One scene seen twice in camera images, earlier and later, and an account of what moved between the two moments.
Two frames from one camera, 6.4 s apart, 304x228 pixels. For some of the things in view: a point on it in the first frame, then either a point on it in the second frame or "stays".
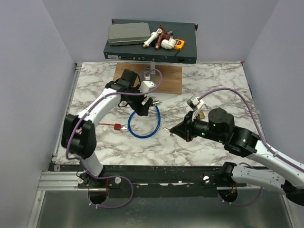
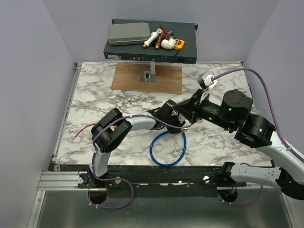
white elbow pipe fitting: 168,44 stays
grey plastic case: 129,33 stays
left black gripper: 141,109 -> 178,122
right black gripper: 185,130 -> 190,107
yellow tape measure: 179,44 stays
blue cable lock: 148,136 -> 183,130
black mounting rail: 142,177 stays
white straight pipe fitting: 154,35 stays
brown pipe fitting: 162,36 stays
